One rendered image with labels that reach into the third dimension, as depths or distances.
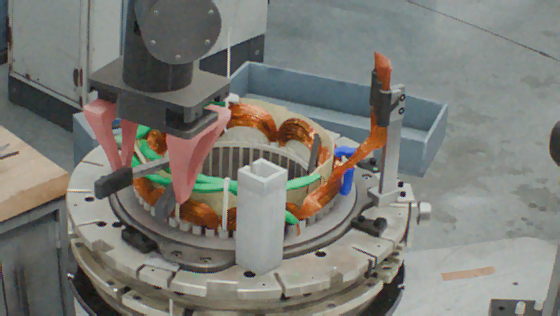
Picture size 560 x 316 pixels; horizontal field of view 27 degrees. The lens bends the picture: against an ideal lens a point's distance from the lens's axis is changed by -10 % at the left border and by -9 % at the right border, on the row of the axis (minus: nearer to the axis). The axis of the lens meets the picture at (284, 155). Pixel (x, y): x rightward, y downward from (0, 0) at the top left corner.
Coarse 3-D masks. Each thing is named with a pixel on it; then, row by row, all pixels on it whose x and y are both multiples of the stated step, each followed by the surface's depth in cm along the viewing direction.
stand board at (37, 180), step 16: (0, 128) 132; (0, 144) 129; (16, 144) 129; (16, 160) 126; (32, 160) 126; (48, 160) 126; (0, 176) 122; (16, 176) 123; (32, 176) 123; (48, 176) 123; (64, 176) 124; (0, 192) 120; (16, 192) 120; (32, 192) 121; (48, 192) 123; (64, 192) 125; (0, 208) 118; (16, 208) 120
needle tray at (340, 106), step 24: (240, 72) 148; (264, 72) 149; (288, 72) 148; (240, 96) 149; (264, 96) 151; (288, 96) 150; (312, 96) 149; (336, 96) 147; (360, 96) 146; (408, 96) 144; (312, 120) 138; (336, 120) 146; (360, 120) 147; (408, 120) 145; (432, 120) 144; (360, 144) 137; (408, 144) 135; (432, 144) 138; (408, 168) 136
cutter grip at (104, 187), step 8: (128, 168) 102; (104, 176) 101; (112, 176) 101; (120, 176) 102; (128, 176) 102; (96, 184) 100; (104, 184) 100; (112, 184) 101; (120, 184) 102; (128, 184) 103; (96, 192) 100; (104, 192) 101; (112, 192) 101
